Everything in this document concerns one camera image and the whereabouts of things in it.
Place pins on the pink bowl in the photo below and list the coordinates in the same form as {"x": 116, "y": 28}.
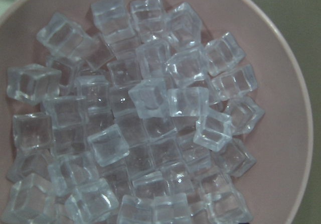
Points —
{"x": 282, "y": 142}

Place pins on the pile of clear ice cubes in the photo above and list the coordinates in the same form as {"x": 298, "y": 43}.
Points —
{"x": 138, "y": 123}

